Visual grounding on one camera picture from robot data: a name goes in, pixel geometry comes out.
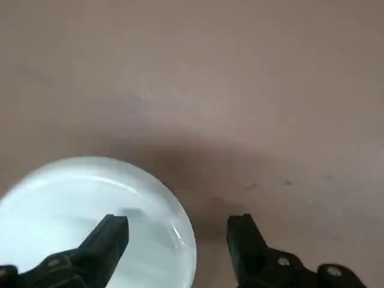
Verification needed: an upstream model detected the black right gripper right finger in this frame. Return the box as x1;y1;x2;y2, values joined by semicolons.
226;213;369;288

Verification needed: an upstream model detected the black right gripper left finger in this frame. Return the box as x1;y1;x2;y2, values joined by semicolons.
0;214;130;288

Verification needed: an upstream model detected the white IKEA plate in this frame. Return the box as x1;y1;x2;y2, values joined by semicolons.
0;155;197;288

